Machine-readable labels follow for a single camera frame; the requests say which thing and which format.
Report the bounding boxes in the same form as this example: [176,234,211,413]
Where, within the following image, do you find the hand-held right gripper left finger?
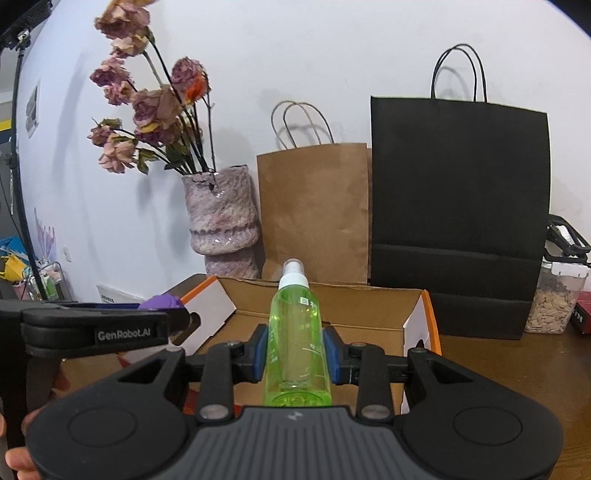
[117,324,269,424]

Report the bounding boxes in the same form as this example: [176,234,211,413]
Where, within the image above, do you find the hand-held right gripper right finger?
[322,325,474,423]

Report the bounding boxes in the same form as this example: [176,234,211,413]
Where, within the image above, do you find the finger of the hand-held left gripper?
[60,301,143,311]

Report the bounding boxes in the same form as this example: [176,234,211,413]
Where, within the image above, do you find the green spray bottle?
[262,259,333,408]

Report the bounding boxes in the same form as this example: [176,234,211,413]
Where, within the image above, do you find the blue ridged bottle cap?
[139,294,184,311]

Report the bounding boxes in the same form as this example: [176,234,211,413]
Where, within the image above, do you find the orange printed cardboard box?
[60,274,443,416]

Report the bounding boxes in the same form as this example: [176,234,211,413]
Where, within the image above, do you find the person's left hand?
[0,369,71,480]

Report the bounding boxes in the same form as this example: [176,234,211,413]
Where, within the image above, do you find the white printed card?
[97,284,141,305]

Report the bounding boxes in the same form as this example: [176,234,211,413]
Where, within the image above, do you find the pink mottled ceramic vase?
[181,165,262,280]

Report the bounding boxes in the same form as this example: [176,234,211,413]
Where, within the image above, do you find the brown paper bag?
[256,100,374,286]

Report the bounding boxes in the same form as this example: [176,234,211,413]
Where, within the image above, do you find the black paper bag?
[369,44,551,341]

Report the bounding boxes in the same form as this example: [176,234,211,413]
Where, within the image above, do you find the dried pink rose bouquet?
[87,0,218,176]

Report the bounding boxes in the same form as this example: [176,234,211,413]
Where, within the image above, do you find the clear snack container black clips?
[524,215,591,334]

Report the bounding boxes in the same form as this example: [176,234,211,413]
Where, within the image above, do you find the dark red box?
[569,291,591,334]

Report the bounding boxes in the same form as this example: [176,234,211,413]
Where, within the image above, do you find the black light stand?
[0,0,52,301]

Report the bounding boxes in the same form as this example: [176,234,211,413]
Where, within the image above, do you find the wire rack with bottles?
[21,261,77,303]

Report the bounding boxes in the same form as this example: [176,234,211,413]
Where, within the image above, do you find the grey wall picture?
[25,80,42,139]

